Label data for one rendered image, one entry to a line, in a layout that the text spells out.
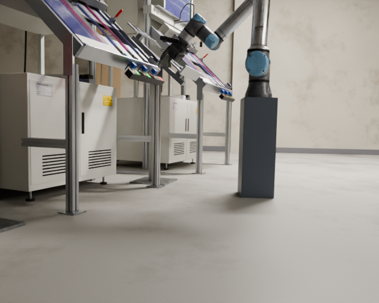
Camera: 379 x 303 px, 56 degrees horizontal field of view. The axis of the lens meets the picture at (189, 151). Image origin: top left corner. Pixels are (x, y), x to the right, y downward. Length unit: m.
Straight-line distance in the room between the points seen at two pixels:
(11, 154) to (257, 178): 1.26
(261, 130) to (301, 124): 3.59
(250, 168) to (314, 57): 3.86
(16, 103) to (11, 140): 0.19
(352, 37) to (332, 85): 0.74
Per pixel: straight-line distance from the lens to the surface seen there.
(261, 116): 1.96
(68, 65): 1.60
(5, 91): 1.94
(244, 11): 2.11
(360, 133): 5.84
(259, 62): 1.87
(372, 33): 6.03
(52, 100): 1.93
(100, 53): 1.74
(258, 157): 1.97
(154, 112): 2.20
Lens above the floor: 0.40
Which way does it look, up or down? 4 degrees down
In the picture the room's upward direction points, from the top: 1 degrees clockwise
